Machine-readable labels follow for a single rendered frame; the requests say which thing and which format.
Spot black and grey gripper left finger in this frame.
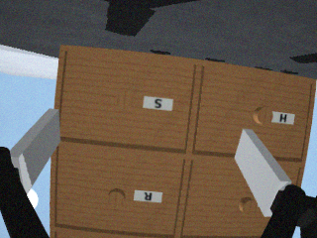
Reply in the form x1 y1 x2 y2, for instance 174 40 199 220
0 108 60 238

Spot brown wooden drawer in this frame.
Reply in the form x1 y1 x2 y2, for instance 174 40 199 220
56 232 101 238
56 147 183 235
193 65 311 159
60 51 194 149
181 160 271 236

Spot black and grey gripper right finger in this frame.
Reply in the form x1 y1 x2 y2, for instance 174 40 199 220
234 129 317 238

